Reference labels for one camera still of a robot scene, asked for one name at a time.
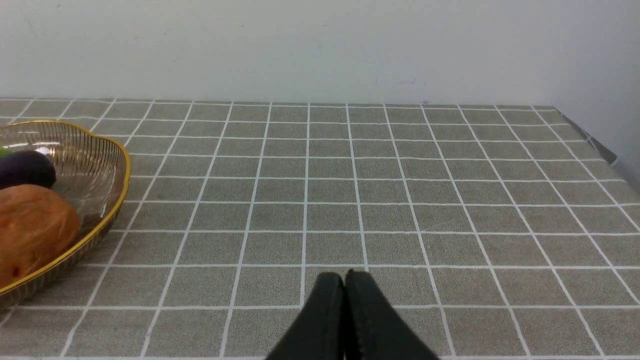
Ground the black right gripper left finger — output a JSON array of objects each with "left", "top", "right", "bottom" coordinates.
[{"left": 266, "top": 272, "right": 345, "bottom": 360}]

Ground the gold-rimmed glass plate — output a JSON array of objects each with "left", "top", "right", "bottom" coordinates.
[{"left": 1, "top": 119, "right": 131, "bottom": 310}]

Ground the purple eggplant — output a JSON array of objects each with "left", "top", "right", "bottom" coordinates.
[{"left": 0, "top": 150, "right": 57, "bottom": 190}]

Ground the brown potato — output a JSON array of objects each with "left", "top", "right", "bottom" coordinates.
[{"left": 0, "top": 184, "right": 80, "bottom": 289}]

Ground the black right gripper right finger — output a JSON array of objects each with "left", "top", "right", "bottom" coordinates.
[{"left": 343, "top": 269, "right": 439, "bottom": 360}]

